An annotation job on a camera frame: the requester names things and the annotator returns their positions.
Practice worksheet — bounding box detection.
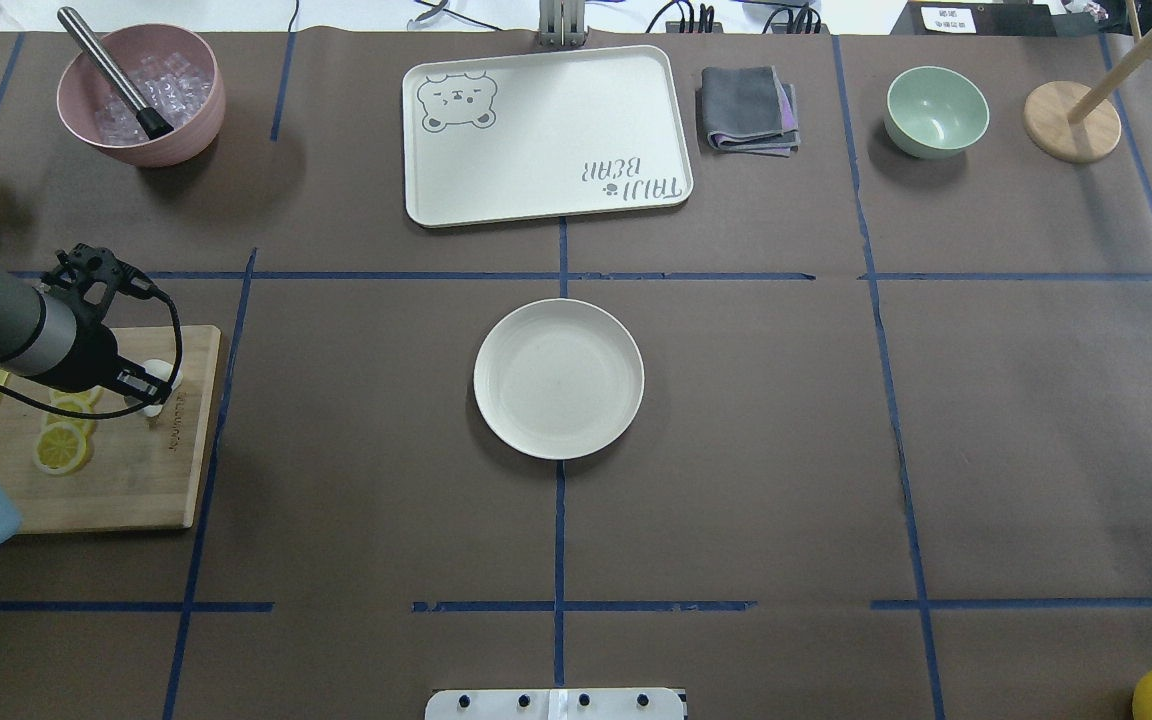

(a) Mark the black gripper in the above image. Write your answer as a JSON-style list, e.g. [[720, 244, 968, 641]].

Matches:
[[67, 342, 172, 411]]

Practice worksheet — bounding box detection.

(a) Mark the cream round plate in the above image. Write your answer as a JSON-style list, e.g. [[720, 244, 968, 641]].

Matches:
[[472, 300, 646, 460]]

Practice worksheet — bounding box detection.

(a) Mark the cream bear tray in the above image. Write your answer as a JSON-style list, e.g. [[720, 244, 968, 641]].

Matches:
[[402, 45, 694, 228]]

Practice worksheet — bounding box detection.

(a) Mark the lemon slice top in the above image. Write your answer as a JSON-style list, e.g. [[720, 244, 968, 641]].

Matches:
[[47, 387, 105, 414]]

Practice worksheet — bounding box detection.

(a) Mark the lemon slice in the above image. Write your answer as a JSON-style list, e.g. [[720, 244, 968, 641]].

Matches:
[[33, 420, 91, 477], [47, 387, 105, 414], [40, 402, 96, 437]]

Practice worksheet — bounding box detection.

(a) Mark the bamboo cutting board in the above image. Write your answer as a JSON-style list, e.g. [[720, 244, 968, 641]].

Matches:
[[0, 325, 227, 535]]

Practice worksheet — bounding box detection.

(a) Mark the lemon slice middle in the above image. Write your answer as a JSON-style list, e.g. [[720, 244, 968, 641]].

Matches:
[[40, 402, 96, 437]]

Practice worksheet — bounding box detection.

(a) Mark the lemon slice bottom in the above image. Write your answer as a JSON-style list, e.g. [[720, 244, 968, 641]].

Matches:
[[33, 420, 91, 477]]

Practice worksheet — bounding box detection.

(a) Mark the steel black-tipped muddler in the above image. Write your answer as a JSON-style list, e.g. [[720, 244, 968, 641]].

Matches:
[[56, 6, 174, 141]]

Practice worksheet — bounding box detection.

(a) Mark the pink bowl with ice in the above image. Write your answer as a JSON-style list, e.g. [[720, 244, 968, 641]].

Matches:
[[56, 24, 227, 168]]

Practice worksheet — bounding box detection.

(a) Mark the white mounting plate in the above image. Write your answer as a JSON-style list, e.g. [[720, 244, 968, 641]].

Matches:
[[424, 687, 689, 719]]

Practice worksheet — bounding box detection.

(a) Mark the folded grey cloth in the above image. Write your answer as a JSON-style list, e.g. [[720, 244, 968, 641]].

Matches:
[[700, 67, 801, 158]]

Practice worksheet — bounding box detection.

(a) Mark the green bowl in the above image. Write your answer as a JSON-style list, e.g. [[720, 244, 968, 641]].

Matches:
[[884, 67, 991, 160]]

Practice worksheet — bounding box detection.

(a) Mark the wooden mug stand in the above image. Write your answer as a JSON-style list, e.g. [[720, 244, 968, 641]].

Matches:
[[1023, 28, 1152, 164]]

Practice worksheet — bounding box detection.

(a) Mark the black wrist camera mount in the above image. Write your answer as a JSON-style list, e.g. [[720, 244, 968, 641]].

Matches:
[[40, 243, 164, 327]]

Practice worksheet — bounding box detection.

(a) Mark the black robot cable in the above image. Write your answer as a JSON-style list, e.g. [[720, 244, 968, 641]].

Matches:
[[0, 280, 185, 420]]

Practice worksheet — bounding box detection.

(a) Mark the aluminium frame post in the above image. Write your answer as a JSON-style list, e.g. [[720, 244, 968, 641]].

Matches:
[[538, 0, 588, 50]]

